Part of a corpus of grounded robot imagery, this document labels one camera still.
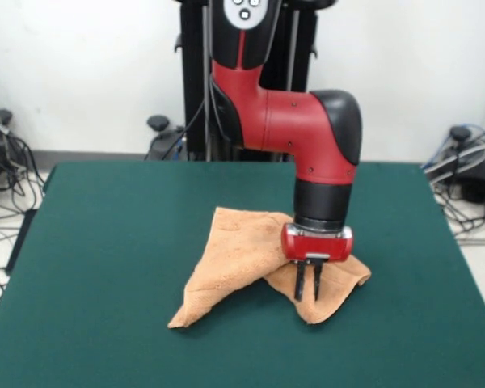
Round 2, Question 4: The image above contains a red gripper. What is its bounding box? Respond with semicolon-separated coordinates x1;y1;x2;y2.
280;222;354;302

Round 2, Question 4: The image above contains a tan terry towel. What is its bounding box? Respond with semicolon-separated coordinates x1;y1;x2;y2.
167;205;373;331

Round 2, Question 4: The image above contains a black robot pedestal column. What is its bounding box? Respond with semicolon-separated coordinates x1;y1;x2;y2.
172;0;336;162

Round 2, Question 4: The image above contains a black pedestal cable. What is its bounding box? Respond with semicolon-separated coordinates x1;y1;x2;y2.
185;100;206;137

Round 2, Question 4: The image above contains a dark green tablecloth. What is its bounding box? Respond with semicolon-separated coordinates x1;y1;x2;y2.
0;160;485;388

